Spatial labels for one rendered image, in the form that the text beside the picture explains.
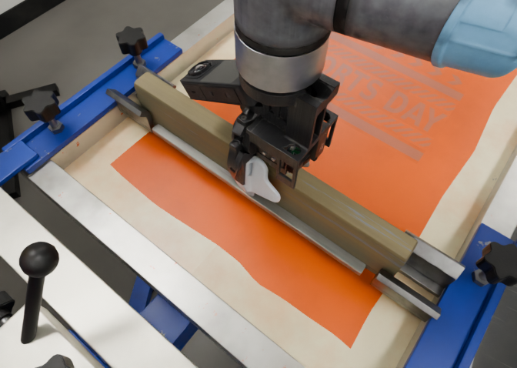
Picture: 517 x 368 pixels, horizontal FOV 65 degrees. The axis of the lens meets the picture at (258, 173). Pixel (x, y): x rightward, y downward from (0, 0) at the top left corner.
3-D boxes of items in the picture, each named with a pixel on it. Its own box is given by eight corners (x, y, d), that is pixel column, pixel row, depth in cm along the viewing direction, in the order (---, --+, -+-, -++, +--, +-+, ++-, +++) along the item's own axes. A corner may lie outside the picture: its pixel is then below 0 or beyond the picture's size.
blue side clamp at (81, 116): (167, 63, 73) (159, 31, 67) (188, 75, 71) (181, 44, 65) (25, 175, 60) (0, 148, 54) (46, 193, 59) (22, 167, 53)
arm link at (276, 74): (213, 28, 31) (277, -22, 34) (218, 72, 35) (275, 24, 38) (294, 72, 28) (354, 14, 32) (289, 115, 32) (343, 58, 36)
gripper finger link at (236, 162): (235, 192, 46) (241, 139, 39) (225, 185, 47) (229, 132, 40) (260, 169, 49) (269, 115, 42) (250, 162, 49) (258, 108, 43)
